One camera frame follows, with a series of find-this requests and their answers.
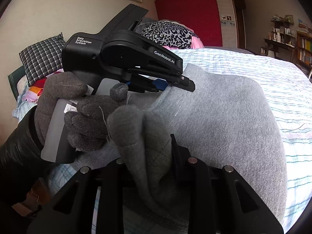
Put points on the wooden bookshelf with books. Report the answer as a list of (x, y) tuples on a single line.
[(306, 48)]

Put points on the plaid pillow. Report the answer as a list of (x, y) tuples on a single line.
[(41, 58)]

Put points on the dark wooden desk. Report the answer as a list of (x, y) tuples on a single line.
[(277, 45)]

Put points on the white wardrobe door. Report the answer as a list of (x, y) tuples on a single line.
[(228, 22)]

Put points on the bed with striped sheet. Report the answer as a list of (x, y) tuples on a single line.
[(280, 78)]

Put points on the small wooden desk shelf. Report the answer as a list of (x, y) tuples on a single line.
[(282, 29)]

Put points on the dark green pillow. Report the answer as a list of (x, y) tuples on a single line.
[(15, 82)]

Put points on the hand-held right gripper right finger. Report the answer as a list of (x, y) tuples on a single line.
[(192, 168)]

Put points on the person's left hand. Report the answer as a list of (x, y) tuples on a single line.
[(92, 119)]

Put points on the person's left forearm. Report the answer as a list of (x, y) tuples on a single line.
[(17, 160)]

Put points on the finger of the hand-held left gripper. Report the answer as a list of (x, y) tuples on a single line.
[(162, 84), (186, 84)]

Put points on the pink blanket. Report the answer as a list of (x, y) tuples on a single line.
[(196, 42)]

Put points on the grey pants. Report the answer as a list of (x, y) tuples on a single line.
[(219, 117)]

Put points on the dark doorway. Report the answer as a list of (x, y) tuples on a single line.
[(239, 22)]

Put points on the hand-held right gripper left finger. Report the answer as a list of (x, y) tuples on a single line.
[(119, 167)]

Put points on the leopard print blanket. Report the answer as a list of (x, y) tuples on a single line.
[(168, 34)]

